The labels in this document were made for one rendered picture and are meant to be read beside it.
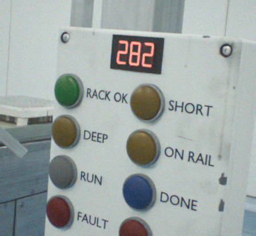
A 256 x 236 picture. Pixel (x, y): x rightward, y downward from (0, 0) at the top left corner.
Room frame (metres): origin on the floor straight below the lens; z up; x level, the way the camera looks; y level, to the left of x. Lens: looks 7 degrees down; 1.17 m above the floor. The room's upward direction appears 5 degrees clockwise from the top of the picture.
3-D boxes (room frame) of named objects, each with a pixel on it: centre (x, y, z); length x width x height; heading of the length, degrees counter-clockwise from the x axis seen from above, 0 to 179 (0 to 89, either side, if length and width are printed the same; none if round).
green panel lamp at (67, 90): (0.46, 0.05, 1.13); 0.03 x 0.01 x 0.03; 57
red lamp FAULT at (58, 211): (0.46, 0.05, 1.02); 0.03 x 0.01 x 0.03; 57
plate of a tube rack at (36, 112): (1.51, 0.30, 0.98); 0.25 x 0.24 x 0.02; 57
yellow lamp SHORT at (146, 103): (0.41, -0.01, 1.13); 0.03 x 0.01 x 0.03; 57
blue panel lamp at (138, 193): (0.41, -0.01, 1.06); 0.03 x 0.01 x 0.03; 57
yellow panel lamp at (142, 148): (0.41, -0.01, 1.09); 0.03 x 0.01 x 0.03; 57
